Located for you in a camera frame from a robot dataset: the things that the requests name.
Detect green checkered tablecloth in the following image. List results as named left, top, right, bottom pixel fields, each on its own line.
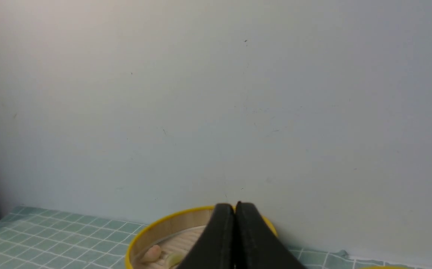
left=0, top=207, right=425, bottom=269

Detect greenish dumpling in steamer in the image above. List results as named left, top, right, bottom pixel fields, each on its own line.
left=165, top=253, right=185, bottom=269

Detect pale dumpling in steamer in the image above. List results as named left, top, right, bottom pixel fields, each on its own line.
left=140, top=245, right=162, bottom=263

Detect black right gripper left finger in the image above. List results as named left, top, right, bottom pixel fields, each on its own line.
left=178, top=203, right=235, bottom=269

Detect bamboo steamer lid yellow rim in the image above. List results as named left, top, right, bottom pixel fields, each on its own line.
left=359, top=266, right=415, bottom=269

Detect bamboo steamer basket yellow rims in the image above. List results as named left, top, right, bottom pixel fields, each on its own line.
left=125, top=205, right=278, bottom=269

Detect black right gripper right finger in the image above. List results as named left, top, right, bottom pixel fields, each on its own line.
left=235, top=201, right=305, bottom=269

